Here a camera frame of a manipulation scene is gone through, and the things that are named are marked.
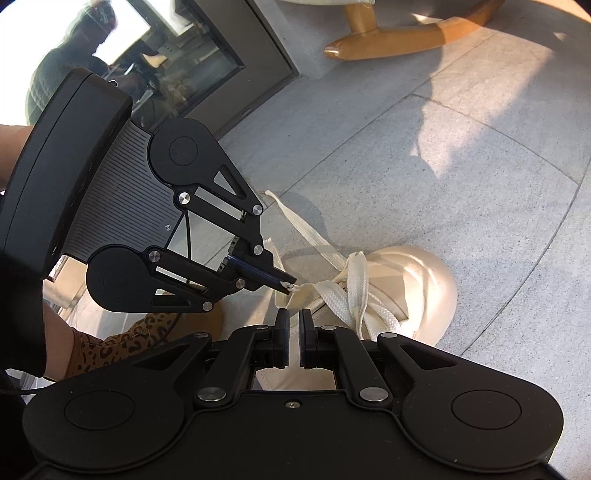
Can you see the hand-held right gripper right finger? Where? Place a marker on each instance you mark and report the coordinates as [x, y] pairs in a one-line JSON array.
[[307, 341]]

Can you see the cream canvas shoe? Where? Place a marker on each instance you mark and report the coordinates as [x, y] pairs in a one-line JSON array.
[[425, 286]]

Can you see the glass door with dark frame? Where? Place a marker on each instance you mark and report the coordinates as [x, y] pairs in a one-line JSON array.
[[265, 46]]

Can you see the person's left forearm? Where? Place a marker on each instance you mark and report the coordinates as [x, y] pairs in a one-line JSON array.
[[11, 152]]

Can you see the person's left leg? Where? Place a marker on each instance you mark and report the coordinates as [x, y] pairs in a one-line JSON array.
[[57, 346]]

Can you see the leopard print ankle boot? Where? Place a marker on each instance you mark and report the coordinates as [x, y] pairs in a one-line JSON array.
[[120, 344]]

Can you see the wooden rocking chair base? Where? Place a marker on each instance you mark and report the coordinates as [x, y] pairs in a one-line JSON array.
[[406, 39]]

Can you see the cream shoelace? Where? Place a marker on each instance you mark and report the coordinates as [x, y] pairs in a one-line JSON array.
[[355, 286]]

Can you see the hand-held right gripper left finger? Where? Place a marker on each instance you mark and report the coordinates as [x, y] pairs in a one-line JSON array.
[[282, 341]]

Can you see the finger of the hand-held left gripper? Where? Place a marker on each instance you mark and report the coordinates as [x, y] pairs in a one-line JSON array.
[[221, 286], [258, 233]]

